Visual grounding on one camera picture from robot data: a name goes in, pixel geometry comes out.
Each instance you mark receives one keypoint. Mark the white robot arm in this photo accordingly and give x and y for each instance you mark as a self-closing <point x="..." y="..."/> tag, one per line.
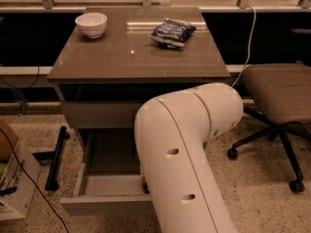
<point x="170" y="133"/>

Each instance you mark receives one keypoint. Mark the grey drawer cabinet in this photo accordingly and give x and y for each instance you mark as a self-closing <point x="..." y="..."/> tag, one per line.
<point x="125" y="64"/>

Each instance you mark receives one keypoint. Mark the closed grey top drawer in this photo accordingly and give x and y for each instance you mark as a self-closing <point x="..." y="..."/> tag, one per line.
<point x="100" y="114"/>

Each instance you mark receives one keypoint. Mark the blue chip bag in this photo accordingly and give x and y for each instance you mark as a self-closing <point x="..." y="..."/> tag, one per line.
<point x="172" y="33"/>

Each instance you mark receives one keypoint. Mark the white ceramic bowl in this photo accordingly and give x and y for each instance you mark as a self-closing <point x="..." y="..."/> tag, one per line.
<point x="93" y="25"/>

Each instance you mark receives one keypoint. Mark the grey office chair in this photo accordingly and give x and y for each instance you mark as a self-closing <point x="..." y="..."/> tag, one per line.
<point x="282" y="92"/>

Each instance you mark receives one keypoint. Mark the black metal bar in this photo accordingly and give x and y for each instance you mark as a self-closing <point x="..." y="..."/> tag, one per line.
<point x="52" y="183"/>

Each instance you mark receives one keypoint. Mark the cardboard box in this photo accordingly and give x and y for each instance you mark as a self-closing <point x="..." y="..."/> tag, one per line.
<point x="20" y="162"/>

